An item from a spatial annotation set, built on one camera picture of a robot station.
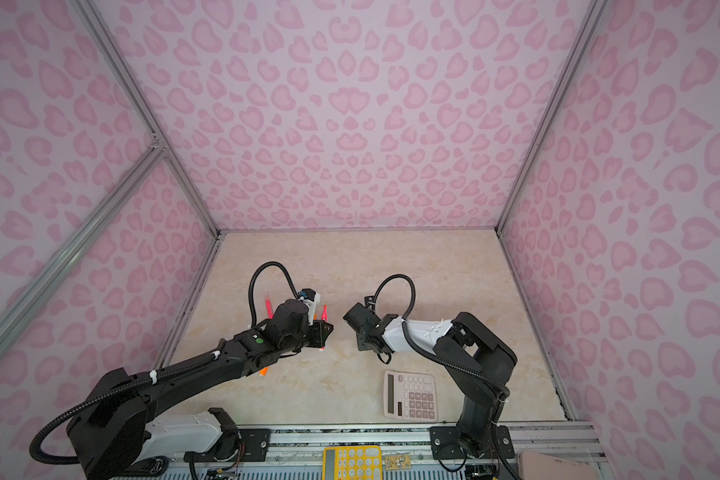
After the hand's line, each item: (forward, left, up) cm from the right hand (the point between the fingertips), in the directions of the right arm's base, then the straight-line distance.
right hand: (370, 336), depth 92 cm
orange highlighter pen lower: (-19, +21, +25) cm, 38 cm away
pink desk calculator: (-17, -11, +2) cm, 21 cm away
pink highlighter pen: (-8, +21, +30) cm, 37 cm away
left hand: (-2, +9, +11) cm, 15 cm away
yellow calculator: (-32, +2, +1) cm, 32 cm away
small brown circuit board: (-32, -7, +1) cm, 33 cm away
